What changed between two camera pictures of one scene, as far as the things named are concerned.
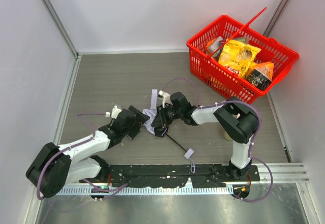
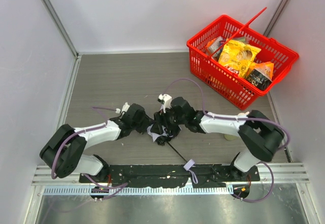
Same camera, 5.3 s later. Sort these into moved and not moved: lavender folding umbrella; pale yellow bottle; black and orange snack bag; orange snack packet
Moved: lavender folding umbrella
Not moved: pale yellow bottle; orange snack packet; black and orange snack bag
